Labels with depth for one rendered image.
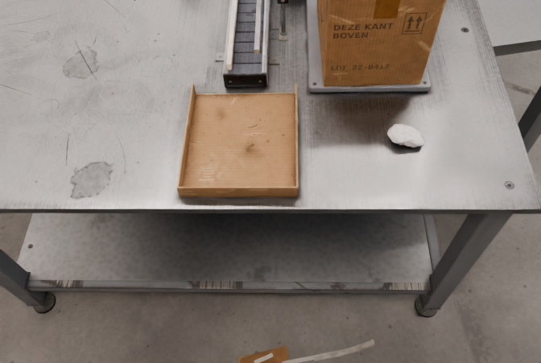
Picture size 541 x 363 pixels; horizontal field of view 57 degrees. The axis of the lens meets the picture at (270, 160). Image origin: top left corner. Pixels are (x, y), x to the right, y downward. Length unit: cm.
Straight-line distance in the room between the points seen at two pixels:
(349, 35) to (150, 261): 102
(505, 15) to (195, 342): 142
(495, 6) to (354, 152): 66
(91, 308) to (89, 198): 88
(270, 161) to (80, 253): 91
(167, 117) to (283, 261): 68
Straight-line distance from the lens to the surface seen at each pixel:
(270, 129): 119
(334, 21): 112
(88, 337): 197
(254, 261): 169
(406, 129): 119
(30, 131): 136
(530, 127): 195
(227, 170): 114
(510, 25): 156
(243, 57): 130
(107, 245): 182
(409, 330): 189
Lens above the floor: 178
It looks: 56 degrees down
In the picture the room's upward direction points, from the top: 4 degrees counter-clockwise
